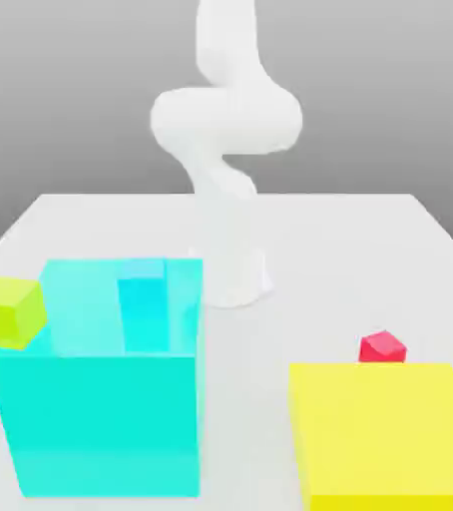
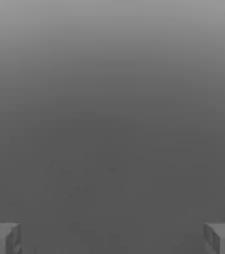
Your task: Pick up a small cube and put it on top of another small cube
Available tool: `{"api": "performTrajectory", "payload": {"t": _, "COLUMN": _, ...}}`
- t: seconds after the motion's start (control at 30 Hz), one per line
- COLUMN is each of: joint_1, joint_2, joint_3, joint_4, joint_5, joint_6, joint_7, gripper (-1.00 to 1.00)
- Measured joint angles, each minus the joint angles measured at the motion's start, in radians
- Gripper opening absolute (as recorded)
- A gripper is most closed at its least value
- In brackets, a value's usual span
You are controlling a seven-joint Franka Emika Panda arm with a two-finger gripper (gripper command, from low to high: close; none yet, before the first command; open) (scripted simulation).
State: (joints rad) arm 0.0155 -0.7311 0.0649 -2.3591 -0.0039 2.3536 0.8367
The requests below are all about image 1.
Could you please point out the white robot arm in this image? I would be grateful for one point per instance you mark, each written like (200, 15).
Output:
(226, 119)

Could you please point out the small red cube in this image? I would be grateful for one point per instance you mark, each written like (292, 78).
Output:
(382, 348)

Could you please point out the small lime green cube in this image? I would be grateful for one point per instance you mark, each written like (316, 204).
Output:
(7, 315)

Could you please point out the large cyan box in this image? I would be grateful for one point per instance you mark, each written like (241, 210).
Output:
(98, 419)

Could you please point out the large yellow box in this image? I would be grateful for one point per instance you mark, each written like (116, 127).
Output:
(386, 431)

